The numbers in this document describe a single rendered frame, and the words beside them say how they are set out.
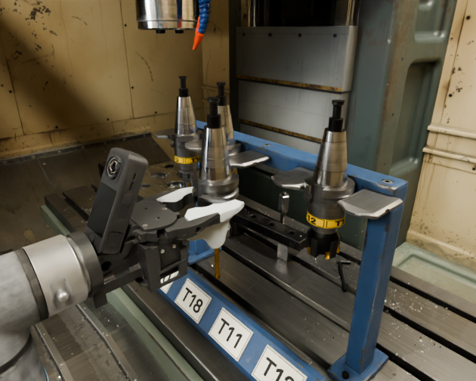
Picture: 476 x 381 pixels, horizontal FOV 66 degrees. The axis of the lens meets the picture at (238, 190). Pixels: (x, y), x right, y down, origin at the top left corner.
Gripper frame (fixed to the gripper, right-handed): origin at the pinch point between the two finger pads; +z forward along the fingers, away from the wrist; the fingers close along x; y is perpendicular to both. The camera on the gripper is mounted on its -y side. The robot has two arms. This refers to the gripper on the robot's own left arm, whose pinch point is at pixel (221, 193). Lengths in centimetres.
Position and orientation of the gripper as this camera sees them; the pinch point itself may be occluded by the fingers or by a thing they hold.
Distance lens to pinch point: 50.5
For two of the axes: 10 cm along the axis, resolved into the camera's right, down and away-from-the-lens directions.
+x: 6.6, 3.1, -6.8
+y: 0.1, 9.1, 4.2
